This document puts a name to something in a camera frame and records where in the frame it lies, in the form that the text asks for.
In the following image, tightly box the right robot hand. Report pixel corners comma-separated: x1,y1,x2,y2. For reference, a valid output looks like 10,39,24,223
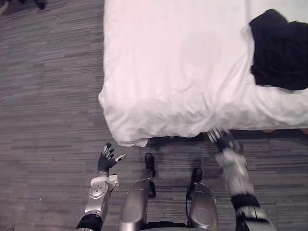
207,128,232,146

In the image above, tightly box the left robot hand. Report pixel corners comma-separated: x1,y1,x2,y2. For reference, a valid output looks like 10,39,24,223
97,142,128,173

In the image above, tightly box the white bed duvet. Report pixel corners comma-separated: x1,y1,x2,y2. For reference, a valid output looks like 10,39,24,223
98,0,308,148

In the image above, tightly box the black cloth garment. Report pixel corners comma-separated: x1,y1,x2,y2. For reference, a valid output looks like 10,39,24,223
248,9,308,91

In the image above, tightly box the white bed sheet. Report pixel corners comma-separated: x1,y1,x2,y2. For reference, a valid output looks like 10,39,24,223
245,0,308,25

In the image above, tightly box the right silver robot leg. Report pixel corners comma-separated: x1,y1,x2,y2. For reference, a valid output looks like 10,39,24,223
186,167,219,231

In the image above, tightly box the dark object on floor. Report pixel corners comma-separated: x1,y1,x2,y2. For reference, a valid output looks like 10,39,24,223
18,0,46,10

